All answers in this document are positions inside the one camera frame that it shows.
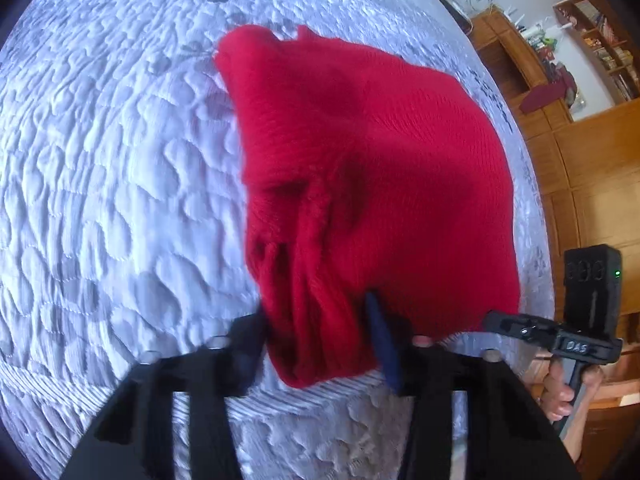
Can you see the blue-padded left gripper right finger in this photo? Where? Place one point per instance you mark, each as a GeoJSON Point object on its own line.
{"type": "Point", "coordinates": [507, 434]}

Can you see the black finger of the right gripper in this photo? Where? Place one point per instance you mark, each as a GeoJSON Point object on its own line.
{"type": "Point", "coordinates": [539, 332]}

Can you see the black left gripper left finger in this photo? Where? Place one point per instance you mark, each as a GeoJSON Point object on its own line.
{"type": "Point", "coordinates": [132, 437]}

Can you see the red knitted sweater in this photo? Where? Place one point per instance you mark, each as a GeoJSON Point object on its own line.
{"type": "Point", "coordinates": [364, 173]}

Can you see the right forearm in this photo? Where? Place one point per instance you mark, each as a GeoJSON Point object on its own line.
{"type": "Point", "coordinates": [575, 433]}

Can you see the person's right hand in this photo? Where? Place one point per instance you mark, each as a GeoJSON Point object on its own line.
{"type": "Point", "coordinates": [557, 399]}

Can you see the wooden cabinet desk unit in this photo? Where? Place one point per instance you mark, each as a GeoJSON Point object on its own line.
{"type": "Point", "coordinates": [588, 176]}

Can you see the grey quilted floral bedspread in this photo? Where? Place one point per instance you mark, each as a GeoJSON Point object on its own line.
{"type": "Point", "coordinates": [122, 206]}

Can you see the dark red hanging cloth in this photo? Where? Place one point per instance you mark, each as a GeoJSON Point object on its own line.
{"type": "Point", "coordinates": [561, 87]}

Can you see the wooden bookshelf with books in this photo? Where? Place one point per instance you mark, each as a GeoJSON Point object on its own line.
{"type": "Point", "coordinates": [607, 45]}

